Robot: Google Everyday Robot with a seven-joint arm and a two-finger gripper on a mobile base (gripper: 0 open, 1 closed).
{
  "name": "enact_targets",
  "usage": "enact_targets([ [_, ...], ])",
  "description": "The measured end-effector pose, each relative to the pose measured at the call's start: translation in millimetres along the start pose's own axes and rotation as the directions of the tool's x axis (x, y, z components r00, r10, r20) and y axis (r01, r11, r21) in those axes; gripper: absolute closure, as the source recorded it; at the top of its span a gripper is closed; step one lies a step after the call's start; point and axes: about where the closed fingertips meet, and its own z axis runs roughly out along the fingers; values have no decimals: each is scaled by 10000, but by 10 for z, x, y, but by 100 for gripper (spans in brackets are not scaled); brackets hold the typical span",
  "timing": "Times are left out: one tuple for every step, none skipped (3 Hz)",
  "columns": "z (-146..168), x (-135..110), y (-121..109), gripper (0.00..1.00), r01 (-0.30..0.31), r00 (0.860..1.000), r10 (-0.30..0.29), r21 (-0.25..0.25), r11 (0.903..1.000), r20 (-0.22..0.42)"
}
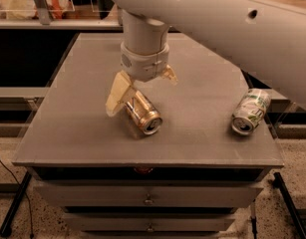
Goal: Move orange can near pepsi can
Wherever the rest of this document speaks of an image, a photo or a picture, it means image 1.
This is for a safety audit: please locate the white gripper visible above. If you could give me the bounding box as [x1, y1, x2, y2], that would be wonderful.
[106, 43, 178, 117]

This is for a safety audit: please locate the orange soda can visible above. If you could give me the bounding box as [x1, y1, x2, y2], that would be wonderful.
[125, 91, 162, 135]

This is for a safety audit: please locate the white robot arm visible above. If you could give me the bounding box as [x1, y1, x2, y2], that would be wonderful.
[113, 0, 306, 110]

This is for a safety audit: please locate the green and white can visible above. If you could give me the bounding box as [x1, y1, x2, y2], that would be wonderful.
[231, 89, 271, 135]

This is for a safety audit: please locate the grey drawer cabinet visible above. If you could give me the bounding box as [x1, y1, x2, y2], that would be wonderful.
[14, 33, 283, 239]

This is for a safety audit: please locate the top grey drawer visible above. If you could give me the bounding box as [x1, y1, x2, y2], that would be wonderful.
[35, 182, 262, 208]

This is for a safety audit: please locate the grey drawer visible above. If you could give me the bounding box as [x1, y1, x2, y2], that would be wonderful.
[35, 182, 262, 208]
[63, 213, 234, 232]

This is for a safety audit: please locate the orange white plastic bag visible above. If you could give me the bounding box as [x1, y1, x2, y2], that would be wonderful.
[6, 0, 72, 20]

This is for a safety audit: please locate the left metal shelf bracket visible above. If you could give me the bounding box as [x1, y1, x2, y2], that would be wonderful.
[34, 0, 52, 25]

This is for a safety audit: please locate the right black floor rail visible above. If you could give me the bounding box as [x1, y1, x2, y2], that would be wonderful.
[273, 172, 306, 239]

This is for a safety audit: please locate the black floor rail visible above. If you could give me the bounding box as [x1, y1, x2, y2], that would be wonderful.
[0, 172, 32, 238]
[273, 172, 306, 239]

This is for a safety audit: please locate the black floor cable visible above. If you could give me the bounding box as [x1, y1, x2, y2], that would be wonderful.
[0, 148, 35, 239]

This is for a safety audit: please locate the left black floor rail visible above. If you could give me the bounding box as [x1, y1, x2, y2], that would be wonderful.
[0, 172, 32, 238]

